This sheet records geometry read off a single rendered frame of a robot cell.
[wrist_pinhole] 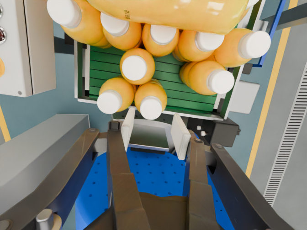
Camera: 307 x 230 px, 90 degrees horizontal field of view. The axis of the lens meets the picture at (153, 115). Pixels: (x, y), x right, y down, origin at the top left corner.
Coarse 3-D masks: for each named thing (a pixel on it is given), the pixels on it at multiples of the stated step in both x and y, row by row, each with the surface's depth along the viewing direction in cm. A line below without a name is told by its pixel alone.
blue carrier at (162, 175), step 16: (96, 160) 38; (128, 160) 40; (144, 160) 41; (160, 160) 42; (176, 160) 43; (96, 176) 33; (144, 176) 35; (160, 176) 36; (176, 176) 37; (80, 192) 29; (96, 192) 29; (160, 192) 32; (176, 192) 32; (80, 208) 26; (96, 208) 26; (80, 224) 26
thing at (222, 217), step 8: (184, 160) 97; (208, 176) 79; (208, 184) 74; (216, 192) 69; (216, 200) 66; (216, 208) 62; (224, 208) 62; (216, 216) 59; (224, 216) 59; (224, 224) 56
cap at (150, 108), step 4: (144, 100) 27; (148, 100) 27; (152, 100) 27; (156, 100) 27; (144, 104) 27; (148, 104) 27; (152, 104) 27; (156, 104) 27; (160, 104) 27; (140, 108) 27; (144, 108) 27; (148, 108) 27; (152, 108) 27; (156, 108) 27; (160, 108) 27; (144, 112) 27; (148, 112) 27; (152, 112) 27; (156, 112) 27; (160, 112) 27; (144, 116) 28; (148, 116) 28; (152, 116) 28; (156, 116) 28
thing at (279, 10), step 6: (282, 0) 37; (282, 6) 37; (276, 12) 38; (276, 18) 38; (258, 24) 41; (264, 24) 41; (276, 24) 38; (258, 30) 41; (264, 30) 41; (270, 30) 39; (270, 36) 39; (264, 54) 40; (258, 66) 41
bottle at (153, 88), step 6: (144, 84) 33; (150, 84) 32; (156, 84) 33; (138, 90) 32; (144, 90) 30; (150, 90) 30; (156, 90) 30; (162, 90) 32; (138, 96) 31; (144, 96) 30; (150, 96) 28; (156, 96) 30; (162, 96) 30; (138, 102) 30; (162, 102) 30; (138, 108) 31; (162, 108) 31
